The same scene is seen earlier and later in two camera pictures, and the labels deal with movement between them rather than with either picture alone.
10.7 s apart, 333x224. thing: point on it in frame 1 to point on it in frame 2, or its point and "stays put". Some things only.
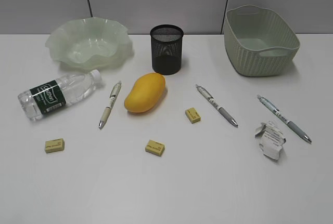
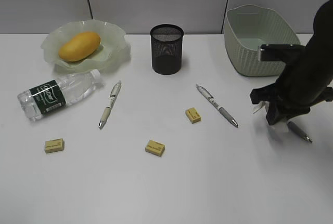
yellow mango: x=146 y=93 to x=79 y=45
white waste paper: x=272 y=139 to x=261 y=109
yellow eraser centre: x=155 y=147 stays put
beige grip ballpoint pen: x=112 y=97 stays put
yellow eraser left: x=54 y=145 stays put
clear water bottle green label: x=41 y=100 stays put
